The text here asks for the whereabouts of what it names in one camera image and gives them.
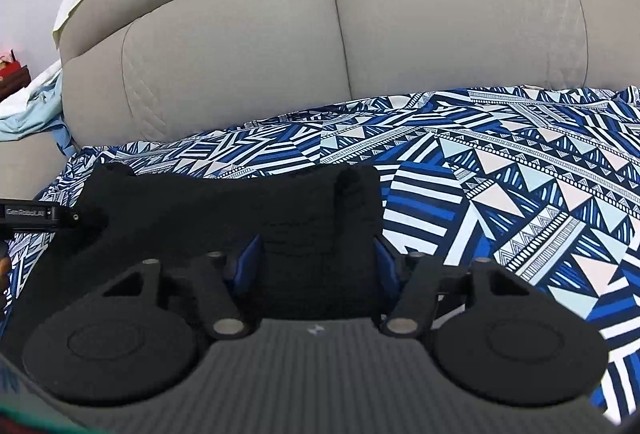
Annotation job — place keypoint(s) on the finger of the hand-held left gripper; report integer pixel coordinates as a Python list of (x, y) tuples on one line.
[(62, 216)]

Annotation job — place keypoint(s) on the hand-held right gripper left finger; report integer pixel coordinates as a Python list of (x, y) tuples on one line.
[(247, 265)]

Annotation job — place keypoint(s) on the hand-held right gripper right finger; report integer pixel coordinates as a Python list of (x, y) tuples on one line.
[(387, 265)]

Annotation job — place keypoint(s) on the grey sofa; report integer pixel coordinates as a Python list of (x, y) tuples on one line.
[(400, 14)]

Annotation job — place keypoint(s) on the dark wooden furniture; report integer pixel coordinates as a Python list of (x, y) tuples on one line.
[(12, 76)]

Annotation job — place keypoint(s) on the light blue cloth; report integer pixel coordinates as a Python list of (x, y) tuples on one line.
[(25, 119)]

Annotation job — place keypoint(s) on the blue geometric printed blanket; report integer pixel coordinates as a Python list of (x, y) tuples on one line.
[(500, 194)]

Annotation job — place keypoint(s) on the black pants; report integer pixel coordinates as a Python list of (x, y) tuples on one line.
[(300, 214)]

